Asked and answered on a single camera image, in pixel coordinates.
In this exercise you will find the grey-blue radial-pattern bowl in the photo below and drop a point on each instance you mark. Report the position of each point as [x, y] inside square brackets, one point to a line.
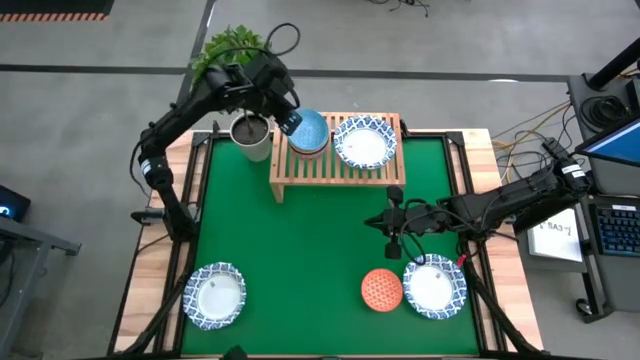
[310, 155]

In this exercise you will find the small black object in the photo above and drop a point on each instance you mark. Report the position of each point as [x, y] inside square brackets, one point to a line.
[234, 353]

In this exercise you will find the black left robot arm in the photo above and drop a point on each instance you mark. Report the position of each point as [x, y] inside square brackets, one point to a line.
[160, 170]

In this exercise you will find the green table mat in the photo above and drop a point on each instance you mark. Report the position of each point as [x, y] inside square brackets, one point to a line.
[325, 325]

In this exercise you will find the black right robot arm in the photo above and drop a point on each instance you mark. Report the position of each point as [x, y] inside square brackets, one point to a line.
[520, 200]

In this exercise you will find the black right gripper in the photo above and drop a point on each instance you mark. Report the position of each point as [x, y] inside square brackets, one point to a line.
[415, 220]

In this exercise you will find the black caster wheel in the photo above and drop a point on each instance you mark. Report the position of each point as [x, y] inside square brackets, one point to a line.
[584, 307]

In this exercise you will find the green plant in white pot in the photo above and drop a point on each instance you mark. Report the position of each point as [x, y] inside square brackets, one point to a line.
[255, 150]

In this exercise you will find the blue wave-pattern bowl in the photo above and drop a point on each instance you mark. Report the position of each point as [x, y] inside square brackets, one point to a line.
[312, 131]

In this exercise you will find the white paper sheet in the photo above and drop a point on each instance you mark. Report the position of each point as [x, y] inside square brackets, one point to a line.
[555, 240]

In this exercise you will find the black backlit keyboard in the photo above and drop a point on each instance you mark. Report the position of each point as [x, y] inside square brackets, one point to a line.
[620, 230]

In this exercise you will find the orange honeycomb-pattern bowl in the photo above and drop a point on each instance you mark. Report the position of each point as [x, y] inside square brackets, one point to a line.
[382, 290]

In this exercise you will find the black computer with blue light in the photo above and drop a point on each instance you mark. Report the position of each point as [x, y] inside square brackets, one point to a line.
[12, 202]

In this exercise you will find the wooden slatted shelf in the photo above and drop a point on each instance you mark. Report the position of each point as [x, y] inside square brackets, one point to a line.
[340, 181]

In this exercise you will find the black mat with hazard stripe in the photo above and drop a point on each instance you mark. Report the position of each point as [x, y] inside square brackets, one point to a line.
[50, 6]

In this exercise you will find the grey equipment cart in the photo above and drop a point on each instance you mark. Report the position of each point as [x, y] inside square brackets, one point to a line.
[615, 285]

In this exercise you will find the monitor with blue screen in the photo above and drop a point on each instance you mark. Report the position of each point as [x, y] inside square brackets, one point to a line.
[620, 145]

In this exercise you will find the red tag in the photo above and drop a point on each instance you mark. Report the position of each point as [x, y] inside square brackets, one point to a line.
[462, 260]

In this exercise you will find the black post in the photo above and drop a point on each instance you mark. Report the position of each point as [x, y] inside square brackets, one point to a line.
[615, 65]

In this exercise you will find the grey side table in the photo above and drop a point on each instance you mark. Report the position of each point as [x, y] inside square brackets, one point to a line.
[30, 240]

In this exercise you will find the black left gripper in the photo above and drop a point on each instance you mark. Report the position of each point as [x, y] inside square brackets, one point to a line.
[270, 82]

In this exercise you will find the blue and white paper plate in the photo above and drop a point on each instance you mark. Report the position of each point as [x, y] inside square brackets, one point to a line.
[365, 145]
[215, 296]
[432, 288]

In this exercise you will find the black power strip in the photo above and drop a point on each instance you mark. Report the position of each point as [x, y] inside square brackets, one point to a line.
[552, 146]

